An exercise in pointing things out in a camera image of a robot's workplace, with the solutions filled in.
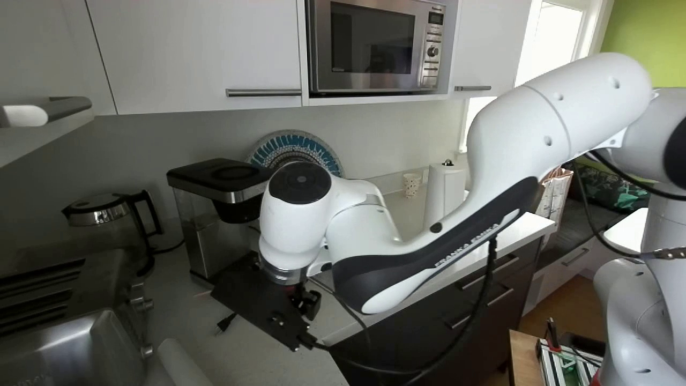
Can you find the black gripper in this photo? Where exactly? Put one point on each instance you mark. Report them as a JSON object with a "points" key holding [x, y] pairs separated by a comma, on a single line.
{"points": [[258, 300]]}

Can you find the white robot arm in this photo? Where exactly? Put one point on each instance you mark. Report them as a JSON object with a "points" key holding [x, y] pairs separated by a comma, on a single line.
{"points": [[544, 135]]}

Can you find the black silver coffee maker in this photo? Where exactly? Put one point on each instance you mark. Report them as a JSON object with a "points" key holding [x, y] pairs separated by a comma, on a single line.
{"points": [[199, 237]]}

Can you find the white faucet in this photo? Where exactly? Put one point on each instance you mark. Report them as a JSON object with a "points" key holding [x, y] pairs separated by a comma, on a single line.
{"points": [[182, 365]]}

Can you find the blue patterned round plate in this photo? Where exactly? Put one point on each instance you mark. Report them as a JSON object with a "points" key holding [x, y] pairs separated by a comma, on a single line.
{"points": [[301, 144]]}

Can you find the white paper towel roll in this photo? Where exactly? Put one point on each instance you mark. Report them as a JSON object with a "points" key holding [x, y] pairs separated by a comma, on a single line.
{"points": [[444, 188]]}

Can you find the dark lower cabinet unit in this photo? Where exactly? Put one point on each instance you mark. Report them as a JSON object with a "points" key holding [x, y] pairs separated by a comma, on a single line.
{"points": [[500, 322]]}

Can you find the stainless steel kettle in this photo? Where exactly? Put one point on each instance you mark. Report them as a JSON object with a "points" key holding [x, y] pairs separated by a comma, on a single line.
{"points": [[107, 215]]}

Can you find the wooden side table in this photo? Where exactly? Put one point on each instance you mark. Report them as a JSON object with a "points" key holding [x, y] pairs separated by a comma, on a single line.
{"points": [[523, 361]]}

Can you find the silver toaster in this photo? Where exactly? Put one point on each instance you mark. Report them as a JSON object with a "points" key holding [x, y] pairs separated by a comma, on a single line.
{"points": [[65, 349]]}

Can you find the light gray drawer unit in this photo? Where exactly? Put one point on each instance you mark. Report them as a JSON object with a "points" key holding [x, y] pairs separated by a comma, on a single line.
{"points": [[564, 281]]}

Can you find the white box with green parts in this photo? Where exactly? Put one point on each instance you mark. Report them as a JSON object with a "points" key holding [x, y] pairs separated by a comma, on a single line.
{"points": [[568, 361]]}

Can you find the stainless steel microwave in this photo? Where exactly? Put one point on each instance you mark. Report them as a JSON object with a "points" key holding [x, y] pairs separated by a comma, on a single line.
{"points": [[372, 44]]}

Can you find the wide white upper cabinet door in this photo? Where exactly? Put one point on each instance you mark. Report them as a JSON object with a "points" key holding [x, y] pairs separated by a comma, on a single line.
{"points": [[194, 49]]}

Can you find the gray extractor hood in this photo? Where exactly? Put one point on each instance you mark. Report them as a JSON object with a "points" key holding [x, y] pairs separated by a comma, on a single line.
{"points": [[56, 108]]}

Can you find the narrow white upper cabinet door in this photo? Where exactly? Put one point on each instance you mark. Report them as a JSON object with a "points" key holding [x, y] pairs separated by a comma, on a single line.
{"points": [[489, 44]]}

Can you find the green patterned cloth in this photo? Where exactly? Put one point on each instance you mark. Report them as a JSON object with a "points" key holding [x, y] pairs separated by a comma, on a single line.
{"points": [[613, 193]]}

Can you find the bright window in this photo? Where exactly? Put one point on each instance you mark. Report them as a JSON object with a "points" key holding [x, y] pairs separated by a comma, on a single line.
{"points": [[559, 34]]}

